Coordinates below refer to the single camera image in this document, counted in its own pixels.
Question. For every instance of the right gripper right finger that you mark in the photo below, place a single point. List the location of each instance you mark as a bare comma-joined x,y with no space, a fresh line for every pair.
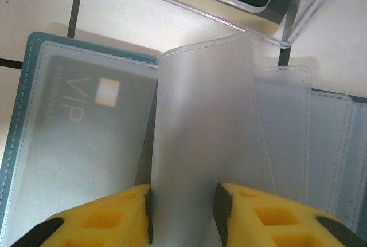
272,224

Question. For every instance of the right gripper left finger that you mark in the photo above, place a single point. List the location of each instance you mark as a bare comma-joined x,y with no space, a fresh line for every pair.
100,224

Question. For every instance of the black gold-print VIP card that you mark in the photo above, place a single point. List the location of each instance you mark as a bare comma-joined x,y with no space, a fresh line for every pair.
86,109

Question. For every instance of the teal card holder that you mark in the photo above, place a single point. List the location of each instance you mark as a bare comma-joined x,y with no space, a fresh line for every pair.
28,86

